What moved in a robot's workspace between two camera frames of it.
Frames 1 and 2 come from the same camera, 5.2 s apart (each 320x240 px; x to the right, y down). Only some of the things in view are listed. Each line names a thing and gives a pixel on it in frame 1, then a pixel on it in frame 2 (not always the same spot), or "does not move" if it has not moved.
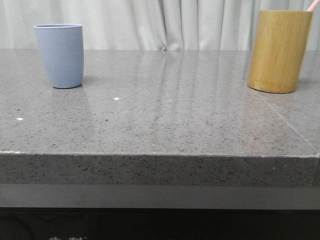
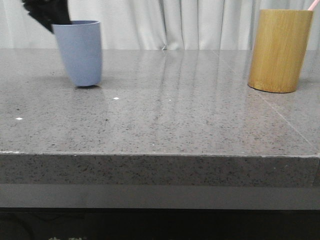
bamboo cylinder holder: x=279 y=45 does not move
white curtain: x=147 y=25 does not move
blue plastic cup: x=62 y=47 → x=80 y=45
